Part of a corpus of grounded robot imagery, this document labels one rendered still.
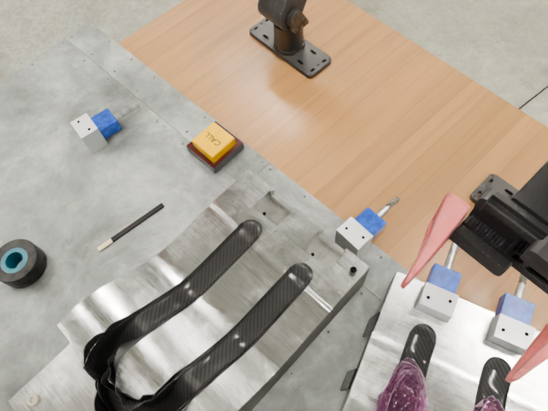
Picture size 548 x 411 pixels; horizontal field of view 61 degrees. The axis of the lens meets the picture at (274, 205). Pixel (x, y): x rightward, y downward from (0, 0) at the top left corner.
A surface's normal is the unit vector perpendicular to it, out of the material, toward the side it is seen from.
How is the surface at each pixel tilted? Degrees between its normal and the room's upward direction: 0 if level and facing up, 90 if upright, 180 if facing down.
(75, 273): 0
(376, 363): 28
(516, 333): 0
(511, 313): 0
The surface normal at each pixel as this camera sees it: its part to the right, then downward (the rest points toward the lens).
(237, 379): 0.26, -0.71
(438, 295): -0.06, -0.45
